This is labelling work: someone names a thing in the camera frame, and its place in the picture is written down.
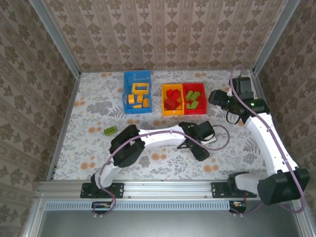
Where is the aluminium frame post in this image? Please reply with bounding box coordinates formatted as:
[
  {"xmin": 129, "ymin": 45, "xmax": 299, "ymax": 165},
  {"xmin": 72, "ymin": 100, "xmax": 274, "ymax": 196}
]
[
  {"xmin": 28, "ymin": 0, "xmax": 82, "ymax": 77},
  {"xmin": 252, "ymin": 0, "xmax": 301, "ymax": 75}
]

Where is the yellow lego window frame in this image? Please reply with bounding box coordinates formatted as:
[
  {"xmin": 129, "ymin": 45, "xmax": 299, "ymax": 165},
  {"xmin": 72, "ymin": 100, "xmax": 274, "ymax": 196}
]
[{"xmin": 131, "ymin": 83, "xmax": 151, "ymax": 96}]

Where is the aluminium base beam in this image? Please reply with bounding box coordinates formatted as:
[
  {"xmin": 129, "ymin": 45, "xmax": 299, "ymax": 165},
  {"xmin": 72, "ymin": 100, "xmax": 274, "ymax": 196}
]
[{"xmin": 37, "ymin": 179, "xmax": 304, "ymax": 200}]

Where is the grey metal panel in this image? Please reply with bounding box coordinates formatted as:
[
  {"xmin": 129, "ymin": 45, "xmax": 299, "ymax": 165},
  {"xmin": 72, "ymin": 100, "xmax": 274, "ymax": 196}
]
[{"xmin": 37, "ymin": 200, "xmax": 307, "ymax": 237}]

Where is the floral patterned table cover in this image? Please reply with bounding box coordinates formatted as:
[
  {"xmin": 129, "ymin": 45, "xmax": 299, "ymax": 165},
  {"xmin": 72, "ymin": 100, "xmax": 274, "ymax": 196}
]
[{"xmin": 53, "ymin": 70, "xmax": 283, "ymax": 181}]

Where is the long red lego brick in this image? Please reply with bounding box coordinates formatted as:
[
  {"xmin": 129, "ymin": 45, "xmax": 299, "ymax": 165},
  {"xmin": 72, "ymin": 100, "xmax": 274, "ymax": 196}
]
[{"xmin": 164, "ymin": 98, "xmax": 177, "ymax": 111}]

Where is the blue plastic bin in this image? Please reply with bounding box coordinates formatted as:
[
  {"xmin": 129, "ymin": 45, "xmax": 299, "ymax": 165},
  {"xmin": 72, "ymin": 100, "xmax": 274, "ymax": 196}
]
[{"xmin": 122, "ymin": 70, "xmax": 153, "ymax": 115}]

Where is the red plastic bin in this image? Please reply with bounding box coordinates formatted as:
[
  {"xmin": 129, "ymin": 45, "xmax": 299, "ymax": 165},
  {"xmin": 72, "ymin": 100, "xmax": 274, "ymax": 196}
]
[{"xmin": 182, "ymin": 82, "xmax": 207, "ymax": 116}]

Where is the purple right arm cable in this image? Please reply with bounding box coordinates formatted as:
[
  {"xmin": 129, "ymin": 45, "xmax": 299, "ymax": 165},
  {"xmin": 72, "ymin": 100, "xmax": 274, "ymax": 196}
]
[{"xmin": 229, "ymin": 64, "xmax": 307, "ymax": 215}]

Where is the grey slotted cable duct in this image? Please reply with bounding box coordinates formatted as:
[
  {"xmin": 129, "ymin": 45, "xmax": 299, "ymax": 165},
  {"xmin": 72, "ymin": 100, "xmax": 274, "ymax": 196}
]
[{"xmin": 45, "ymin": 200, "xmax": 234, "ymax": 211}]

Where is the black cable bracket with wires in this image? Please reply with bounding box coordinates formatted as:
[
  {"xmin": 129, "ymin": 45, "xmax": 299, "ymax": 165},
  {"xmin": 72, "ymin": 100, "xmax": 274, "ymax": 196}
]
[
  {"xmin": 92, "ymin": 201, "xmax": 112, "ymax": 213},
  {"xmin": 229, "ymin": 201, "xmax": 247, "ymax": 213}
]

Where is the yellow plastic bin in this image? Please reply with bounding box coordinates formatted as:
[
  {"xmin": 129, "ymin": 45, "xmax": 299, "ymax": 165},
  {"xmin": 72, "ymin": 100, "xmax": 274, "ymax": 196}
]
[{"xmin": 161, "ymin": 83, "xmax": 185, "ymax": 117}]

